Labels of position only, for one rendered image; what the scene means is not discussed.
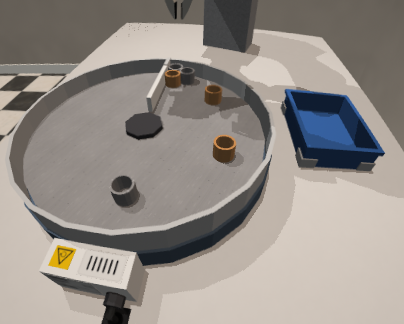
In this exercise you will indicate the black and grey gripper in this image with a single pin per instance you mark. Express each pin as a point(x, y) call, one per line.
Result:
point(172, 7)

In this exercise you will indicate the blue open-top crate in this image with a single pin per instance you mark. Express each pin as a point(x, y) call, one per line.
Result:
point(331, 122)

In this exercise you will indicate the bronze bushing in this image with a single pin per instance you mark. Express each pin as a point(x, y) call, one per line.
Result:
point(213, 98)
point(224, 148)
point(172, 81)

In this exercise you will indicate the grey metal bushing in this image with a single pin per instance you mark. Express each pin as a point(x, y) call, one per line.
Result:
point(120, 182)
point(175, 66)
point(187, 75)

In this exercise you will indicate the grey round turntable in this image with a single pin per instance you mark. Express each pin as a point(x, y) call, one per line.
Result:
point(74, 139)

